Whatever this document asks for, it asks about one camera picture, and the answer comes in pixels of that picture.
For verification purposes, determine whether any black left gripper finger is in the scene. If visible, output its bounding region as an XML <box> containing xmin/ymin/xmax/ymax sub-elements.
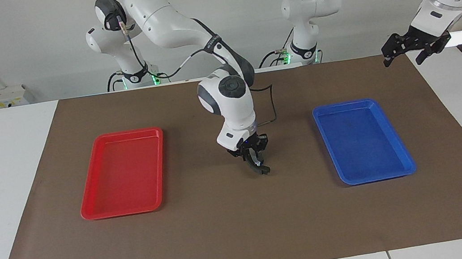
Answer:
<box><xmin>382</xmin><ymin>51</ymin><xmax>399</xmax><ymax>68</ymax></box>
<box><xmin>414</xmin><ymin>47</ymin><xmax>439</xmax><ymax>66</ymax></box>

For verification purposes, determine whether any curved brake shoe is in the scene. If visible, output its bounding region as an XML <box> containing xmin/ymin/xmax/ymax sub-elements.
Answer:
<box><xmin>245</xmin><ymin>149</ymin><xmax>272</xmax><ymax>177</ymax></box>

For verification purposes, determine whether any brown table mat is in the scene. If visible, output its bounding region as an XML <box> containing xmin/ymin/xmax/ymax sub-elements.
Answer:
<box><xmin>0</xmin><ymin>43</ymin><xmax>462</xmax><ymax>259</ymax></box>

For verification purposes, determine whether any blue plastic tray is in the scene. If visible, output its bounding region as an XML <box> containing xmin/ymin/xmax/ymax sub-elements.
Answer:
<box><xmin>311</xmin><ymin>93</ymin><xmax>418</xmax><ymax>190</ymax></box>

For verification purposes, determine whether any red plastic tray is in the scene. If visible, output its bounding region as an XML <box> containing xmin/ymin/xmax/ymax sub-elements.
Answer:
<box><xmin>70</xmin><ymin>126</ymin><xmax>174</xmax><ymax>222</ymax></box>

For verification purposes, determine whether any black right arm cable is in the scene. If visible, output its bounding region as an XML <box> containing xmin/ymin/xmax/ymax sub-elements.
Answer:
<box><xmin>118</xmin><ymin>0</ymin><xmax>279</xmax><ymax>143</ymax></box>

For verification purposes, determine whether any white wall outlet box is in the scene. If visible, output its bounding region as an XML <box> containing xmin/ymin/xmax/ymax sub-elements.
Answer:
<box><xmin>0</xmin><ymin>84</ymin><xmax>30</xmax><ymax>109</ymax></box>

